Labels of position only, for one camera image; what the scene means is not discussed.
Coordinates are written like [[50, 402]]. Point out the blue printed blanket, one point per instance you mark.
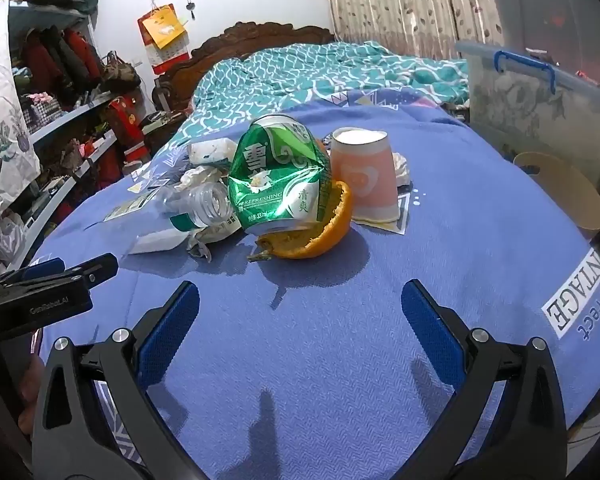
[[305, 350]]

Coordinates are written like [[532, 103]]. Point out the crushed green drink can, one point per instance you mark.
[[275, 180]]

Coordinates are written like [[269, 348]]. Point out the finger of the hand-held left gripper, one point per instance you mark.
[[97, 267], [42, 267]]

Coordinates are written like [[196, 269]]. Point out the person's left hand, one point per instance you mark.
[[30, 392]]

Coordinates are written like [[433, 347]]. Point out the red gift bag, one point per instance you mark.
[[127, 120]]

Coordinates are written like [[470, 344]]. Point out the orange peel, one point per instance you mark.
[[325, 232]]

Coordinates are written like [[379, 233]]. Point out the carved wooden headboard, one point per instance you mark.
[[260, 35]]

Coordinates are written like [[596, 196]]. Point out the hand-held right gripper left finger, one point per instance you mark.
[[172, 325]]

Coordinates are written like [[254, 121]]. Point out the beige plastic bin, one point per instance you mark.
[[560, 190]]

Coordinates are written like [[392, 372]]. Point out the white plastic bag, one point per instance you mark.
[[5, 240]]

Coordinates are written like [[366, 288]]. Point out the leaf patterned curtain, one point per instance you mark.
[[405, 0]]

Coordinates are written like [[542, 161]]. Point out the brown handbag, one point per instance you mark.
[[121, 74]]

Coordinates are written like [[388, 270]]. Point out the teal patterned quilt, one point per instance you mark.
[[290, 72]]

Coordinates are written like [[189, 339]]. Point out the crumpled white tissue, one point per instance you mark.
[[401, 167], [200, 176]]

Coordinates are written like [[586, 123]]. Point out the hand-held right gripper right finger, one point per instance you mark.
[[430, 325]]

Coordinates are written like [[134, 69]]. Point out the pink paper cup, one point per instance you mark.
[[365, 175]]

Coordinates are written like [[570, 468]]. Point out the red and yellow wall calendar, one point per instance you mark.
[[162, 35]]

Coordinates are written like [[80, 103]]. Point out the white plant printed cloth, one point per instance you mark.
[[0, 110]]

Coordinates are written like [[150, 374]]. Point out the grey metal shelf rack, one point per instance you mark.
[[65, 115]]

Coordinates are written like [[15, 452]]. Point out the clear plastic bottle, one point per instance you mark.
[[205, 205]]

